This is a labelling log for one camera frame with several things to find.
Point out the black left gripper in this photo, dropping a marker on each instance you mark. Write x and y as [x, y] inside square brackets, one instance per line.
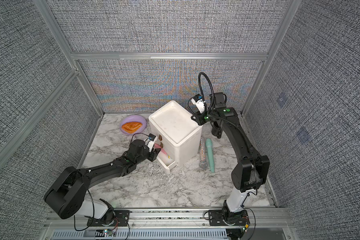
[153, 154]

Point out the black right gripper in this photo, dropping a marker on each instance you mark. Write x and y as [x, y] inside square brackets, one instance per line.
[199, 118]

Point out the pink microphone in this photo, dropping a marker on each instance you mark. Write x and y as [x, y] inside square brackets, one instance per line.
[157, 146]

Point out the white bottom drawer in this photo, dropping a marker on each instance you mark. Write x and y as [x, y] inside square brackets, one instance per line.
[166, 163]

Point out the mint green tube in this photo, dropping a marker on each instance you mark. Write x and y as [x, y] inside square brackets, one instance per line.
[210, 155]

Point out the glittery silver microphone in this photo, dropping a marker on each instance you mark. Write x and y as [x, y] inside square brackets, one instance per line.
[202, 155]

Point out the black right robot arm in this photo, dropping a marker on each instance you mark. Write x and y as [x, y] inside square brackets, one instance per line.
[252, 168]

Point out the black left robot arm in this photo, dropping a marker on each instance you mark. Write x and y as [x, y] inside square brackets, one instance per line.
[67, 193]

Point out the white three-drawer storage unit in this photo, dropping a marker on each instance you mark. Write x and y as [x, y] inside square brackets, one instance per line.
[179, 134]

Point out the black cup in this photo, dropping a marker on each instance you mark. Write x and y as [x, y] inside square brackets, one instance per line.
[216, 130]

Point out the orange pastry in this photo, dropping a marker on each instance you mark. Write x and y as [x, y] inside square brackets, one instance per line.
[131, 127]

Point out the purple plastic plate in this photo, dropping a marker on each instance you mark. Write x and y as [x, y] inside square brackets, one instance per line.
[134, 118]

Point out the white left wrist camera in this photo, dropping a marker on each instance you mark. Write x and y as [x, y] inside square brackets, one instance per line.
[151, 141]

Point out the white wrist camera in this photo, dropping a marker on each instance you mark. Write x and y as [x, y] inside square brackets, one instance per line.
[199, 102]
[151, 141]

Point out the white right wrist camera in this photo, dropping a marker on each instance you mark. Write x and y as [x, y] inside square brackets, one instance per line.
[199, 102]

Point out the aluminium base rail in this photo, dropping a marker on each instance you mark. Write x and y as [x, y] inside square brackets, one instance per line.
[262, 223]

